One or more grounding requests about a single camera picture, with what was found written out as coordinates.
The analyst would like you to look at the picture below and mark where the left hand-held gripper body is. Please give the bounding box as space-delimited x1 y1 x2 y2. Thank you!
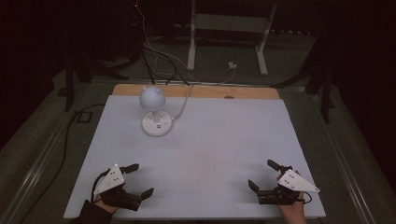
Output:
92 163 144 213

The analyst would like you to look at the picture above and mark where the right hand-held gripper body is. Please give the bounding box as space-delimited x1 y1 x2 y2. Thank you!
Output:
255 164 321 207

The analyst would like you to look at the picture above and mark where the person's left hand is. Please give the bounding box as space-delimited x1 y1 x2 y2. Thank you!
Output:
93 193 120 216

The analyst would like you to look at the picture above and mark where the person's right hand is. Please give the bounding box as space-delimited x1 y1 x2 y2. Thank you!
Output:
277 169 309 219

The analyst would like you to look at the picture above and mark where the white table mat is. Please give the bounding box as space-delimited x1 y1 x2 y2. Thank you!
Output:
63 94 327 220

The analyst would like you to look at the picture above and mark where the black floor box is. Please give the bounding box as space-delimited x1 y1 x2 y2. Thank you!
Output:
75 111 93 124

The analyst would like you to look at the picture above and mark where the white desk lamp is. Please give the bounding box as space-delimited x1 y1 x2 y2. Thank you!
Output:
138 86 174 138

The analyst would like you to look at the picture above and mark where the black tripod stand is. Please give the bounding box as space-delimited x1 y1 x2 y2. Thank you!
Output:
270 31 338 124
56 46 131 113

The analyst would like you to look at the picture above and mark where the white metal stand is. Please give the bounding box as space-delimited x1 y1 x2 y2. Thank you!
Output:
186 0 278 77

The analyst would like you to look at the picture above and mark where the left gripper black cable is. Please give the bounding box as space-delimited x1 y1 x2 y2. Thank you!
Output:
90 169 111 203

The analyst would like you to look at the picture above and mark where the black floor cable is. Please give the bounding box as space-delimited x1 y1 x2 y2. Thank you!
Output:
17 103 106 224

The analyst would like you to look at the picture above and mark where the white lamp cable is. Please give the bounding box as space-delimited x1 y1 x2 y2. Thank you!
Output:
170 63 237 121

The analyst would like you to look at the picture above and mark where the black cable bundle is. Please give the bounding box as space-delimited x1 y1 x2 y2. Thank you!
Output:
136 40 191 87

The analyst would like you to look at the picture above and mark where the thin white cable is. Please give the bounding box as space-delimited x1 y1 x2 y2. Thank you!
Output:
134 1 176 77

